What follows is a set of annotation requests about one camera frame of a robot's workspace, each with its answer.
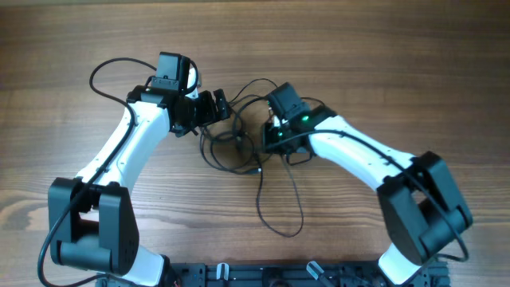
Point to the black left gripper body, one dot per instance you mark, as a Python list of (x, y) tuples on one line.
[(213, 108)]

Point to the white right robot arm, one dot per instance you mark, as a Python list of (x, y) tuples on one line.
[(422, 206)]

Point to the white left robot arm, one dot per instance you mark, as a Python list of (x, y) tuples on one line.
[(92, 224)]

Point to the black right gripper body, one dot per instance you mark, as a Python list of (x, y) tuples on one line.
[(270, 138)]

